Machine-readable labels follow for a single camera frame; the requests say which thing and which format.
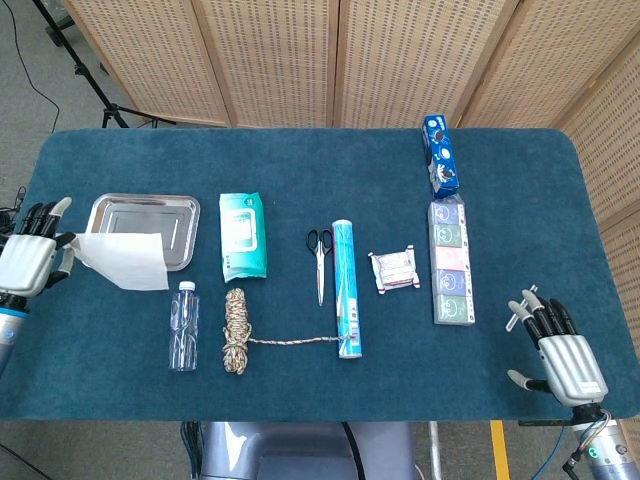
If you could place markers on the silver metal tray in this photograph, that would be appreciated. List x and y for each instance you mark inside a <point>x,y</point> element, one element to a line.
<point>145,215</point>

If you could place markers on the clear plastic water bottle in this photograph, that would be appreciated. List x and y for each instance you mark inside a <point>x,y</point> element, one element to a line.
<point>184,330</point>

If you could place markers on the multicolour tissue multipack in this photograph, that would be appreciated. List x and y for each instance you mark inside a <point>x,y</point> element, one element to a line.
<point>451,260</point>

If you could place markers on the green wet wipes pack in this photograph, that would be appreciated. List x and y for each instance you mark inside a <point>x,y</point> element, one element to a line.
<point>242,235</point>

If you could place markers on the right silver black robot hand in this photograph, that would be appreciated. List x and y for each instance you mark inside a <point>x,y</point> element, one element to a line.
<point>577,370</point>

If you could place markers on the black tripod stand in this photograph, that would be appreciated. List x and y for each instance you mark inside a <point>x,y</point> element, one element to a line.
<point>112,112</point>

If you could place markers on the small white plastic stick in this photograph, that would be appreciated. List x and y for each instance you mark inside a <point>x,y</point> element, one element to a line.
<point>511,322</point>

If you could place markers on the blue cookie box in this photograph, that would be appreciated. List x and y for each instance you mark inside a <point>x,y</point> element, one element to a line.
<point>441,155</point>

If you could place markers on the white red snack packet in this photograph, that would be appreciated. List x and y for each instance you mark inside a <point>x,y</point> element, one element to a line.
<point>395,270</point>

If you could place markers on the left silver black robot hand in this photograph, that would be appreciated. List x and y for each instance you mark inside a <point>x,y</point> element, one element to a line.
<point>25,265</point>

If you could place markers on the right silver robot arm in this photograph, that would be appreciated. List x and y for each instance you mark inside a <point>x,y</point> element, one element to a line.
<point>610,450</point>

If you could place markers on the grey blue robot torso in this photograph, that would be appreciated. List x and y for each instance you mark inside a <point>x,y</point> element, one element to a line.
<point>300,450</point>

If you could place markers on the blue cling film roll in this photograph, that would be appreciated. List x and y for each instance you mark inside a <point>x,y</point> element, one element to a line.
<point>346,280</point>

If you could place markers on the silver metal pole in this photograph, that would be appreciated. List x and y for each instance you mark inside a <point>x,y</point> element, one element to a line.
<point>435,450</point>

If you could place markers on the teal table cloth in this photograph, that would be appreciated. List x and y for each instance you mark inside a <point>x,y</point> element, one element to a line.
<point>300,165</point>

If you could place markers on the white paper sheet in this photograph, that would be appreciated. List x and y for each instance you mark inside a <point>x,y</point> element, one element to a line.
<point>130,260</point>

